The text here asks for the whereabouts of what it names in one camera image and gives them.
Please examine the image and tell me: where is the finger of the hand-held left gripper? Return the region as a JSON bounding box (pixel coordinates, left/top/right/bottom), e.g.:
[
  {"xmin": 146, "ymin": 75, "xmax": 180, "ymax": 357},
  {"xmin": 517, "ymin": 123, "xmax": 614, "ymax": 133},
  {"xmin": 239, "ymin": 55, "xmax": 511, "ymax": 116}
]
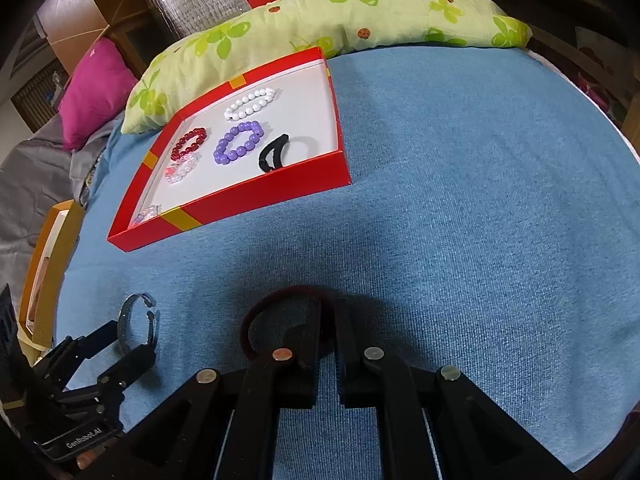
[
  {"xmin": 96, "ymin": 342, "xmax": 157, "ymax": 392},
  {"xmin": 55, "ymin": 319, "xmax": 126, "ymax": 361}
]

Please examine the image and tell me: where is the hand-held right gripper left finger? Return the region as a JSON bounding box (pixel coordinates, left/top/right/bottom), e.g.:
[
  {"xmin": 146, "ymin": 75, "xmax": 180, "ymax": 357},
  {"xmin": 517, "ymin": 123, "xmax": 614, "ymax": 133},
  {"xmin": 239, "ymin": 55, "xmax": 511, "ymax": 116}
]
[{"xmin": 82, "ymin": 302, "xmax": 321, "ymax": 480}]

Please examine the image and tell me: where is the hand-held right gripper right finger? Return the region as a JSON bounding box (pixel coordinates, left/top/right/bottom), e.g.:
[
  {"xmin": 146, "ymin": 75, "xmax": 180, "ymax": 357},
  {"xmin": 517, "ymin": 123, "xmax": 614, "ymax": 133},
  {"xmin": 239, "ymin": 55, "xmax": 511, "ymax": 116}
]
[{"xmin": 334, "ymin": 300, "xmax": 576, "ymax": 480}]

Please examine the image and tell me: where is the blue-grey bangle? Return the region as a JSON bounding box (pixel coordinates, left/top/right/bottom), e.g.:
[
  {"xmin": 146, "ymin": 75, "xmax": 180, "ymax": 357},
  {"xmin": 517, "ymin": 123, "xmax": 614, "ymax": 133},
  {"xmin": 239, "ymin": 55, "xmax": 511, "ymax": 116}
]
[{"xmin": 118, "ymin": 292, "xmax": 160, "ymax": 356}]

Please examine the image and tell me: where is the maroon hair tie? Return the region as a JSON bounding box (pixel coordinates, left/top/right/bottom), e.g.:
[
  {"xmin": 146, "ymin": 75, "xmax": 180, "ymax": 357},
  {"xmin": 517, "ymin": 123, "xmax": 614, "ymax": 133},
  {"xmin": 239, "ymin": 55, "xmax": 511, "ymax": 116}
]
[{"xmin": 240, "ymin": 285, "xmax": 346, "ymax": 361}]

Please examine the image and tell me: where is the small pink bead bracelet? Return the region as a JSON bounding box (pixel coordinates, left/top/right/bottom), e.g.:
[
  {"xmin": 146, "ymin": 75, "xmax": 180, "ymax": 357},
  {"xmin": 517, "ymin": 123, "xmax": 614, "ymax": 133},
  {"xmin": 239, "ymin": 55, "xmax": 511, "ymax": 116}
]
[{"xmin": 131, "ymin": 204, "xmax": 163, "ymax": 226}]

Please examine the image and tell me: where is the pink white bead bracelet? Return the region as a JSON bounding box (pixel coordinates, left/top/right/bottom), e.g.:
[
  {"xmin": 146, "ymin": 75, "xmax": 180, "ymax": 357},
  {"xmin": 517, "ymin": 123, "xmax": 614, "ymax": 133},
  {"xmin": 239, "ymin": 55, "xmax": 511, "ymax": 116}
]
[{"xmin": 165, "ymin": 152, "xmax": 201, "ymax": 185}]

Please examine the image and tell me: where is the red shallow box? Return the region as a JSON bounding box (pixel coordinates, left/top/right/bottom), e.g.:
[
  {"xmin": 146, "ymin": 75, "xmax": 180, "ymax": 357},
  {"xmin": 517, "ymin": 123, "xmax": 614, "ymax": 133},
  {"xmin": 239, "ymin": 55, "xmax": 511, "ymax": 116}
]
[{"xmin": 107, "ymin": 46, "xmax": 352, "ymax": 253}]

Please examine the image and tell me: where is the black hair tie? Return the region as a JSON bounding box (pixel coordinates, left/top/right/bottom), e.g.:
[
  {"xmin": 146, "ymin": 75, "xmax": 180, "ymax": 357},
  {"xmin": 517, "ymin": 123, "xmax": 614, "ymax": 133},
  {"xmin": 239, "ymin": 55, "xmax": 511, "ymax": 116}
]
[{"xmin": 259, "ymin": 133, "xmax": 319, "ymax": 174}]

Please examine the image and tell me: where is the dark red bead bracelet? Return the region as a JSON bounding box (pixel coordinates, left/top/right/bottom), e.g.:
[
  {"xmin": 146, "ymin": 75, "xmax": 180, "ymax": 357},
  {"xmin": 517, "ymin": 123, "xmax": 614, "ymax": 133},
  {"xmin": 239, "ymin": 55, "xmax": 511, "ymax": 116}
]
[{"xmin": 171, "ymin": 128, "xmax": 208, "ymax": 162}]

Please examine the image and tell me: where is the purple bead bracelet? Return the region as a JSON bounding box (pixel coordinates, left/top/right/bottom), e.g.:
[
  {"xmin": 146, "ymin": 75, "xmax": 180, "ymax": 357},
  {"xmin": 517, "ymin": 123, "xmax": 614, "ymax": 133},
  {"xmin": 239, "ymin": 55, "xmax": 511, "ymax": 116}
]
[{"xmin": 213, "ymin": 121, "xmax": 265, "ymax": 165}]

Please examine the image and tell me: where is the orange cardboard box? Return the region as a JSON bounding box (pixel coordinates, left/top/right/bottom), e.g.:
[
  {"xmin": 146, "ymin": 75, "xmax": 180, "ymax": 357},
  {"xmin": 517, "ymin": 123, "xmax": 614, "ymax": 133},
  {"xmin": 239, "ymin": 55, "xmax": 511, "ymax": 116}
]
[{"xmin": 19, "ymin": 200, "xmax": 86, "ymax": 351}]

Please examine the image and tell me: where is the grey blanket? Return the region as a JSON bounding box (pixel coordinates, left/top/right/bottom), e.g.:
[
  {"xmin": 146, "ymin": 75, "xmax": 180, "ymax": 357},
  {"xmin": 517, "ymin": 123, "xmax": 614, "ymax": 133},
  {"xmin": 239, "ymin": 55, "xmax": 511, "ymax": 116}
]
[{"xmin": 0, "ymin": 110, "xmax": 126, "ymax": 281}]

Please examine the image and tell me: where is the blue blanket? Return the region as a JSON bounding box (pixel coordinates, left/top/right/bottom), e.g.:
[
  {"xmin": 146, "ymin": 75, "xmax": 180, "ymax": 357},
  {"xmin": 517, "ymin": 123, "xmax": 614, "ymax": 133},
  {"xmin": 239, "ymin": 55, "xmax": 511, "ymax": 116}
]
[{"xmin": 52, "ymin": 42, "xmax": 640, "ymax": 473}]

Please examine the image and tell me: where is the magenta cushion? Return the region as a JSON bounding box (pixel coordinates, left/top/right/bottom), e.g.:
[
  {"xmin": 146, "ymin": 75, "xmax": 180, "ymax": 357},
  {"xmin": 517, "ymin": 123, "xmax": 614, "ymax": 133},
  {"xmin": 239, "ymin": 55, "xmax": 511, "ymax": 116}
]
[{"xmin": 59, "ymin": 39, "xmax": 138, "ymax": 152}]

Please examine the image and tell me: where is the brown lattice door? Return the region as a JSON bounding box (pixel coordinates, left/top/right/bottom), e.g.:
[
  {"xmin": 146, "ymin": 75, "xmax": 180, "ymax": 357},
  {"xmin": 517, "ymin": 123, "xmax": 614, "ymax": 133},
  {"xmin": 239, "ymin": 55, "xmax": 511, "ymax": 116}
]
[{"xmin": 10, "ymin": 60, "xmax": 66, "ymax": 131}]

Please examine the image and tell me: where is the brown wooden cabinet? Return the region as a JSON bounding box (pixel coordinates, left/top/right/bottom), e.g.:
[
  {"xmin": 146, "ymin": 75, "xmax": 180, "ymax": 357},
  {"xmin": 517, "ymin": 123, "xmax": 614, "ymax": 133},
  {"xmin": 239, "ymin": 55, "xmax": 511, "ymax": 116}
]
[{"xmin": 37, "ymin": 0, "xmax": 151, "ymax": 81}]

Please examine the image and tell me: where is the green floral pillow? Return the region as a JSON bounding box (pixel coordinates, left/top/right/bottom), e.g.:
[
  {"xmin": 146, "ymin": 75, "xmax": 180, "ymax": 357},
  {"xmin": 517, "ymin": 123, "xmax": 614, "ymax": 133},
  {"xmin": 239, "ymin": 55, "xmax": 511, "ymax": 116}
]
[{"xmin": 121, "ymin": 0, "xmax": 532, "ymax": 135}]

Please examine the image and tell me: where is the silver insulation panel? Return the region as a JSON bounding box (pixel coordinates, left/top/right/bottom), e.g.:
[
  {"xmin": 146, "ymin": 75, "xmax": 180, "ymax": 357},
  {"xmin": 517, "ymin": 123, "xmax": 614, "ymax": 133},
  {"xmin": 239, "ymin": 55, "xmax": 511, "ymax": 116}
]
[{"xmin": 137, "ymin": 0, "xmax": 416, "ymax": 41}]

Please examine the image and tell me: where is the wooden shelf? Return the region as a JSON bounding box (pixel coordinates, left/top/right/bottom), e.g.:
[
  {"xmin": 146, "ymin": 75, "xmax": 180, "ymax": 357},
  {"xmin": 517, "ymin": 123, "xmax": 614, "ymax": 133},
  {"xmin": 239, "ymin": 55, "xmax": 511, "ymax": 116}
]
[{"xmin": 530, "ymin": 20, "xmax": 640, "ymax": 136}]

